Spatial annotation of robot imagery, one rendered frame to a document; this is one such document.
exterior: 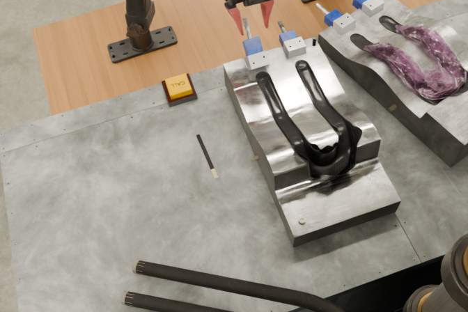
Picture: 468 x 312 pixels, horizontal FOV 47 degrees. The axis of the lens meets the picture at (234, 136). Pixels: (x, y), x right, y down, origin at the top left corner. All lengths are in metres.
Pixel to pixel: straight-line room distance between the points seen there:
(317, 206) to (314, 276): 0.15
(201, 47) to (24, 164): 0.58
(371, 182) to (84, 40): 0.93
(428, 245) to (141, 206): 0.68
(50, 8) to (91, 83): 1.51
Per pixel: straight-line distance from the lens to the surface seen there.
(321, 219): 1.23
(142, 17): 1.48
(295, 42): 1.43
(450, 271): 0.78
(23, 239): 1.40
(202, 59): 1.56
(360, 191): 1.27
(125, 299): 1.24
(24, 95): 2.72
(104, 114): 1.50
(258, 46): 1.40
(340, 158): 1.29
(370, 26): 1.58
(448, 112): 1.37
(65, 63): 1.65
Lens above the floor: 1.99
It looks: 58 degrees down
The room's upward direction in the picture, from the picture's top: 6 degrees counter-clockwise
